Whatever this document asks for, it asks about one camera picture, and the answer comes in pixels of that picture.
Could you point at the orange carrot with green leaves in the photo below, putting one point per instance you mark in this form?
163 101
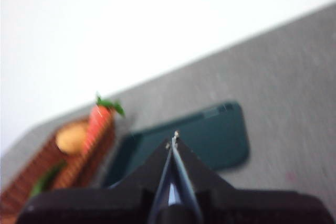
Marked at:
98 121

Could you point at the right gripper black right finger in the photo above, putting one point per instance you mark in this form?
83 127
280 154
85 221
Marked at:
249 208

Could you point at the dark rectangular tray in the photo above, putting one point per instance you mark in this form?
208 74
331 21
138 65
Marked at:
210 140

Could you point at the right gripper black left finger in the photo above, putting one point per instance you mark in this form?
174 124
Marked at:
99 205

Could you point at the yellow-brown potato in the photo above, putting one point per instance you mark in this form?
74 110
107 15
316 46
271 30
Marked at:
71 138

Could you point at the green pepper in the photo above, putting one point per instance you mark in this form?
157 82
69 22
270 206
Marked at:
46 179

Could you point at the brown wicker basket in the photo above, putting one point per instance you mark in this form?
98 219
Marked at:
71 174

